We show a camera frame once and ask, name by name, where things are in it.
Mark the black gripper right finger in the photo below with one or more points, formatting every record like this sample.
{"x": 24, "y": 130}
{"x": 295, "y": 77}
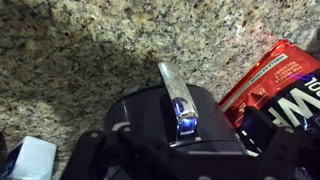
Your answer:
{"x": 290, "y": 156}

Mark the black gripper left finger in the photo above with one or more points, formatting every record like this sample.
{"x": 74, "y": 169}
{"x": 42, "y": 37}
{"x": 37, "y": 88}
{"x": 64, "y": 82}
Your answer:
{"x": 110, "y": 156}

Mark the black air fryer body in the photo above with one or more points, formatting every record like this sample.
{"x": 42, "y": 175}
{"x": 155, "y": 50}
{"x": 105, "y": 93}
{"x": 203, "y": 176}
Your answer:
{"x": 143, "y": 110}

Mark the red black protein powder bag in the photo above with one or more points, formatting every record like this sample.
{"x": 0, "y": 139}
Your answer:
{"x": 266, "y": 86}

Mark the white plastic wrapper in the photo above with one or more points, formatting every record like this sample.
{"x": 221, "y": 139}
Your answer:
{"x": 33, "y": 160}

